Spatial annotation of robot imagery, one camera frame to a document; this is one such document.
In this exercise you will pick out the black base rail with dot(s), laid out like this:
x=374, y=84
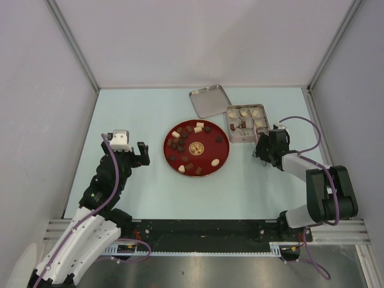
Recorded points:
x=214, y=236

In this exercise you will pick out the brown layered chocolate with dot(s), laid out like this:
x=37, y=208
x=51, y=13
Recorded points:
x=198, y=170

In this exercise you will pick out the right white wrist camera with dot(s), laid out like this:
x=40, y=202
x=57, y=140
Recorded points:
x=279, y=126

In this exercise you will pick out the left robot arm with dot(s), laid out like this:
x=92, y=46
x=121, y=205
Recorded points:
x=96, y=224

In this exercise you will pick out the white oval chocolate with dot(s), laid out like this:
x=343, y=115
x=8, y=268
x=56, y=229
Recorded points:
x=215, y=162

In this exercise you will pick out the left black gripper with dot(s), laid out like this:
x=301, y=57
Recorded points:
x=143, y=151

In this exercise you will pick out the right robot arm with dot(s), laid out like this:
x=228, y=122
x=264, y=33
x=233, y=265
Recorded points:
x=330, y=196

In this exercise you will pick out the metal tin lid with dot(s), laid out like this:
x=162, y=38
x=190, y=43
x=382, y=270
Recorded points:
x=210, y=101

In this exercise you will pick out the white ridged chocolate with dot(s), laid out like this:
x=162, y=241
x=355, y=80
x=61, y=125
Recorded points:
x=175, y=134

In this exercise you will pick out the metal tin box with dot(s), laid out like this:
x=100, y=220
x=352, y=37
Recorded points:
x=242, y=127

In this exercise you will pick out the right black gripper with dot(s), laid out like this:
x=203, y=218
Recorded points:
x=263, y=141

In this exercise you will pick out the red round plate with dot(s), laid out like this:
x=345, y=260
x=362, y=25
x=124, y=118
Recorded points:
x=195, y=150

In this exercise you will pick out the white heart chocolate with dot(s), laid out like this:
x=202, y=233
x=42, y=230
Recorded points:
x=181, y=169

